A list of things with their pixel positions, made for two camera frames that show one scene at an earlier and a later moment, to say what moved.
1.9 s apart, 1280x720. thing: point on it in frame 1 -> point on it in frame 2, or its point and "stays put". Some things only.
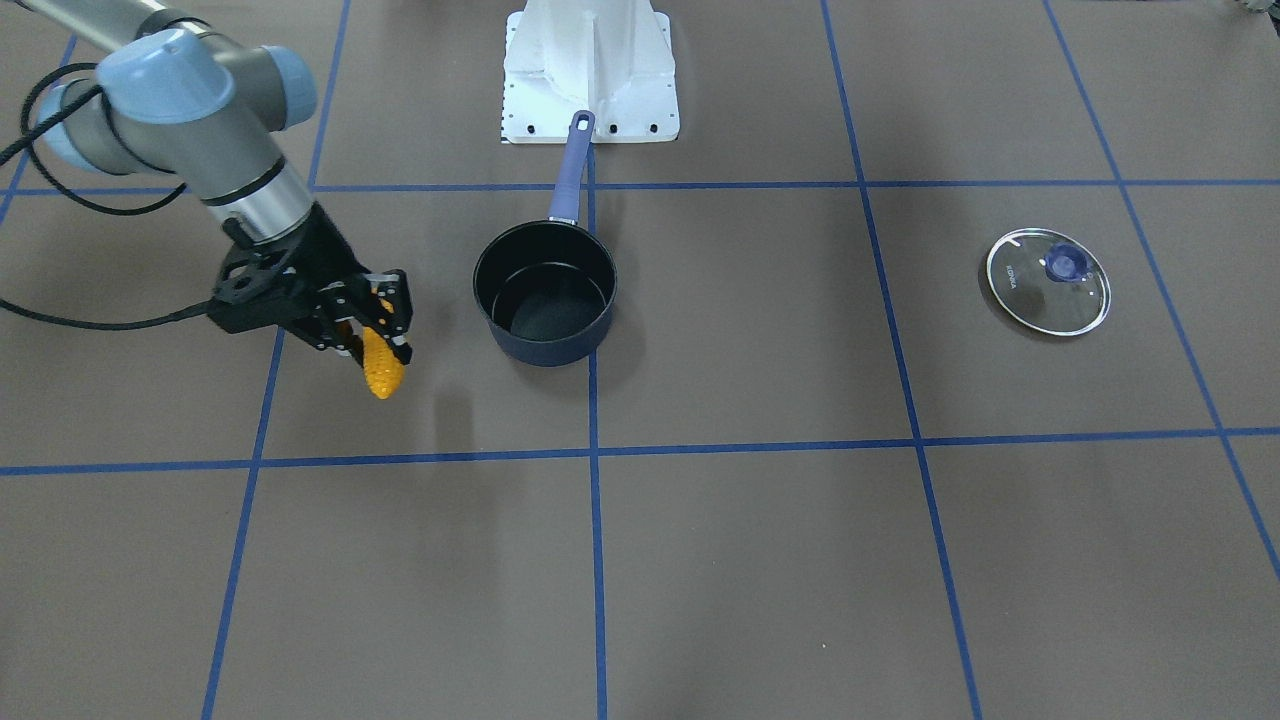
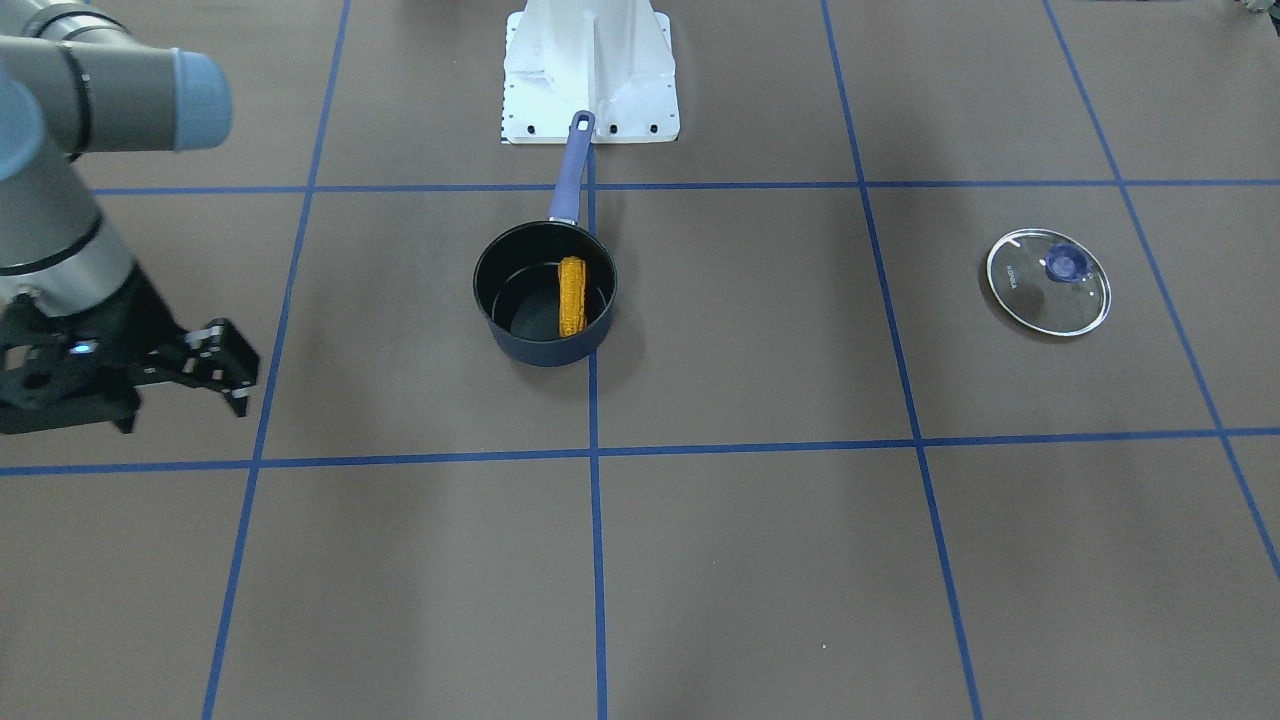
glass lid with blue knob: (1049, 281) stays put
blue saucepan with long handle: (547, 287) stays put
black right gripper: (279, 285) -> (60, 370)
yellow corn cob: (383, 368) -> (571, 272)
